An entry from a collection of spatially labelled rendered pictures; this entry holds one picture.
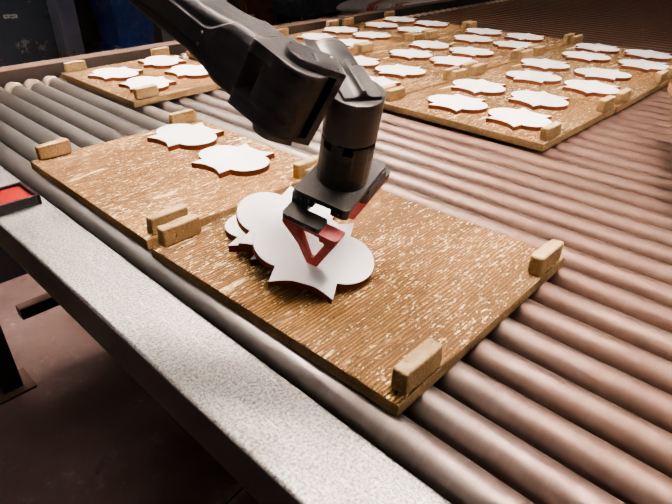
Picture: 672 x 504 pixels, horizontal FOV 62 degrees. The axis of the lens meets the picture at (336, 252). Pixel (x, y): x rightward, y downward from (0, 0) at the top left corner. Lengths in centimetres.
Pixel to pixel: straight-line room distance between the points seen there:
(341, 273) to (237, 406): 20
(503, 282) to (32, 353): 184
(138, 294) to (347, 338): 28
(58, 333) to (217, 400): 178
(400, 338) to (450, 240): 22
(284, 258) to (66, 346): 165
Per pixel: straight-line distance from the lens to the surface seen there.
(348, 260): 67
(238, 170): 96
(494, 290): 68
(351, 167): 58
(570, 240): 86
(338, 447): 51
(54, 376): 213
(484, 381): 58
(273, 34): 55
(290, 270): 64
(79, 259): 83
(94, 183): 100
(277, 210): 72
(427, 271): 70
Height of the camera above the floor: 131
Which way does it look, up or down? 31 degrees down
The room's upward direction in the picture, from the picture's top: straight up
